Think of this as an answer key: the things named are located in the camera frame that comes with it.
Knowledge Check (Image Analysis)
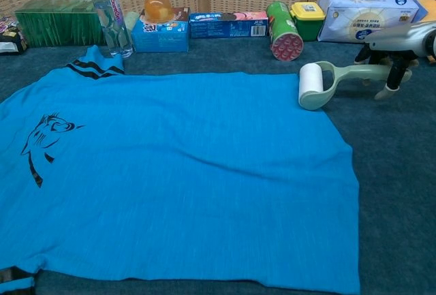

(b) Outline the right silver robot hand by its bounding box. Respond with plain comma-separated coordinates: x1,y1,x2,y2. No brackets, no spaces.
354,20,436,102

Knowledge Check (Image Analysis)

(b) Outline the pale green lint roller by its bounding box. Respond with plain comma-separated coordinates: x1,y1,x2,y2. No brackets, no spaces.
298,60,392,111

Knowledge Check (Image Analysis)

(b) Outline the yellow plush toy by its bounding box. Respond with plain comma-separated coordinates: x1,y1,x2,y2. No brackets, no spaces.
417,0,436,23

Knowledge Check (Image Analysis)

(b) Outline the white tissue pack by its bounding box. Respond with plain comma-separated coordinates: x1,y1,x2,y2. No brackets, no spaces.
317,0,420,44

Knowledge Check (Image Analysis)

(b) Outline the green container with yellow lid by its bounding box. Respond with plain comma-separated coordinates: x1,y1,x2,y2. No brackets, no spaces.
290,1,326,42

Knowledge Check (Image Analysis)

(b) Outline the green chips can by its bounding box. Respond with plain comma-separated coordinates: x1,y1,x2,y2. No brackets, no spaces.
265,1,305,61

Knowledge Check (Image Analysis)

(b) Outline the blue cookie box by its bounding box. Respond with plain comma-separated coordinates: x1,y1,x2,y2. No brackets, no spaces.
188,11,270,40

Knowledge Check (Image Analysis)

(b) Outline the blue snack box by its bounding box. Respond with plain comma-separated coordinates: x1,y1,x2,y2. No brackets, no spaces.
131,7,191,54

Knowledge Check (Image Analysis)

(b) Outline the orange jelly cup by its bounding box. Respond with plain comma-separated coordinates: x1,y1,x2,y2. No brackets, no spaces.
143,0,175,22

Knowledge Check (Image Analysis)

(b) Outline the blue t-shirt with black print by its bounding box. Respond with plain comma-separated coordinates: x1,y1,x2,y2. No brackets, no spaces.
0,44,362,295

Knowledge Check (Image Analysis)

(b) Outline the pale green sponge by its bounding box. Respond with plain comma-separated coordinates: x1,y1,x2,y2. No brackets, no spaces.
123,11,141,34

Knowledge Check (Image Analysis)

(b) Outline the clear plastic water bottle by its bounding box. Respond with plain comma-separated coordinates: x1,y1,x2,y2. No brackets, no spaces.
90,0,134,59

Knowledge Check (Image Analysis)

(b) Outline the green grass print box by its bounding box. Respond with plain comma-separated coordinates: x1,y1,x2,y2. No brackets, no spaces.
14,0,106,49

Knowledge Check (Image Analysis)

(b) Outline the dark snack packet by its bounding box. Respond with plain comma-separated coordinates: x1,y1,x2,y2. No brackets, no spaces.
0,26,29,56

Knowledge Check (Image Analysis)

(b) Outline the pink purple snack packet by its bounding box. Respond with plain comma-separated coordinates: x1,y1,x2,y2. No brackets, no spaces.
0,15,18,33

